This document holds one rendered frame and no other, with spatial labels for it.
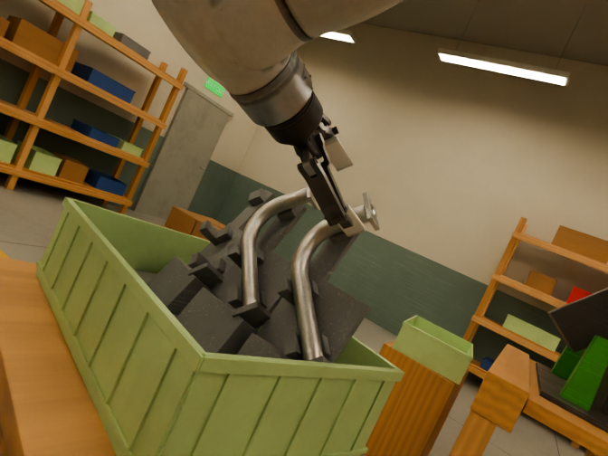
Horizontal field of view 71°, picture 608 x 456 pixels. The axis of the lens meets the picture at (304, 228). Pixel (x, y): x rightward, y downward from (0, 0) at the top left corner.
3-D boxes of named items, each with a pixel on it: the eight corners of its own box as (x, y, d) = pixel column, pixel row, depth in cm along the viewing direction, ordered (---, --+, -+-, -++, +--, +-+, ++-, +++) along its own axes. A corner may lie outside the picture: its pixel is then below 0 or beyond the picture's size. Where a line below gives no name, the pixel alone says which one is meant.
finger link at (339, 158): (319, 146, 67) (318, 142, 68) (337, 172, 73) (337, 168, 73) (337, 137, 66) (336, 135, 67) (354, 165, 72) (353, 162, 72)
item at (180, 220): (156, 233, 580) (170, 204, 579) (200, 244, 648) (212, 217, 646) (212, 271, 513) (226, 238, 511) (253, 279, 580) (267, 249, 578)
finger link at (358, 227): (347, 202, 59) (348, 205, 58) (365, 227, 64) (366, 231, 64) (327, 209, 60) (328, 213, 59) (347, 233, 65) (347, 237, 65)
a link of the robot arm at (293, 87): (291, 25, 50) (314, 65, 54) (226, 61, 53) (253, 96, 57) (296, 71, 44) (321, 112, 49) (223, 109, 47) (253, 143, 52)
